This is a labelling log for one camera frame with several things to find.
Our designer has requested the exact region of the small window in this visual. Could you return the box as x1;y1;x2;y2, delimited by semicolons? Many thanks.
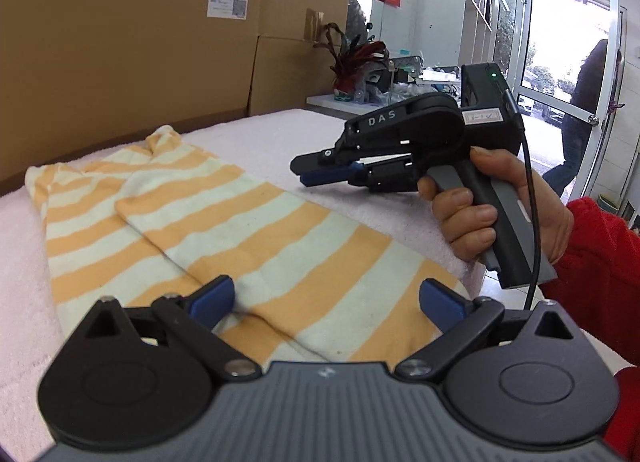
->
347;0;387;65

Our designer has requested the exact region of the white shelf cabinet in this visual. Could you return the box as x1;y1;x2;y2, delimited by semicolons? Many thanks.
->
409;0;497;74

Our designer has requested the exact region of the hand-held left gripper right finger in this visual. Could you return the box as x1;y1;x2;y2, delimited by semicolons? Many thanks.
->
395;279;578;380

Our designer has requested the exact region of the brown tape patch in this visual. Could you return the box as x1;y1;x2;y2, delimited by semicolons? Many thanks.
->
303;7;326;44

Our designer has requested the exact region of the orange white striped shirt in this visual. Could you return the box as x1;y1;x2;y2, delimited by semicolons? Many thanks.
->
25;124;475;364

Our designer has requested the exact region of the person's right hand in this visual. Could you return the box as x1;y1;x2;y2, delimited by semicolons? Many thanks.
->
417;149;575;267

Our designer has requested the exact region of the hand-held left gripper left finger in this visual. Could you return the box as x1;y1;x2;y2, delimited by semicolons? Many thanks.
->
80;276;263;379

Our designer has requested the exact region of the grey metal clamp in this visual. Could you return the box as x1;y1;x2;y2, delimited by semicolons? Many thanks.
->
354;54;424;105

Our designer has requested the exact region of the large labelled cardboard box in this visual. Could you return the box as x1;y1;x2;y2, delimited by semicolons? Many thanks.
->
0;0;275;193

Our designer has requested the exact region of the black cable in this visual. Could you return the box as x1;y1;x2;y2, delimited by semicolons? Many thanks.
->
497;82;543;314

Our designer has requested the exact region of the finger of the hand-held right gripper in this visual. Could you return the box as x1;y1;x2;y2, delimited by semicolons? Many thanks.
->
291;104;416;175
301;154;416;190

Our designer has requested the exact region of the low cardboard box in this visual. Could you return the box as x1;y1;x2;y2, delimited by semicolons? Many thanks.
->
247;34;347;118

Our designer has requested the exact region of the glass door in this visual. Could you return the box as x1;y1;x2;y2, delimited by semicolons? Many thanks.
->
491;0;630;205

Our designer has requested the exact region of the white side table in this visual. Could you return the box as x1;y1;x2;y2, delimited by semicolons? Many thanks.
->
305;87;468;119

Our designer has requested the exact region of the pink fleece blanket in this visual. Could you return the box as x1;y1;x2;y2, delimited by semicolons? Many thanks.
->
0;107;488;450

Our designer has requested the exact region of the potted red-leaf plant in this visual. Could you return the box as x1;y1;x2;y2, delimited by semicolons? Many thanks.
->
313;22;389;104

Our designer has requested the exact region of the white label with square code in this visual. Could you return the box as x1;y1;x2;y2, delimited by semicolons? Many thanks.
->
206;0;249;21

